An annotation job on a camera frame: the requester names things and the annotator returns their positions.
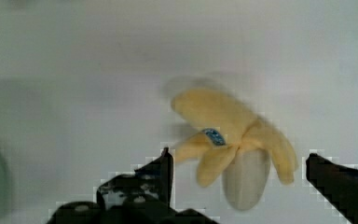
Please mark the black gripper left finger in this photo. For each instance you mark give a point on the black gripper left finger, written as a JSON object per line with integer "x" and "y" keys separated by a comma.
{"x": 143, "y": 197}

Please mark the yellow plush peeled banana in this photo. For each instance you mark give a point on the yellow plush peeled banana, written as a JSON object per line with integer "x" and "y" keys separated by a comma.
{"x": 234, "y": 143}

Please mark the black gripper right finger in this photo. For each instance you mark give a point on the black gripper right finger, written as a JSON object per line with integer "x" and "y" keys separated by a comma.
{"x": 337, "y": 183}

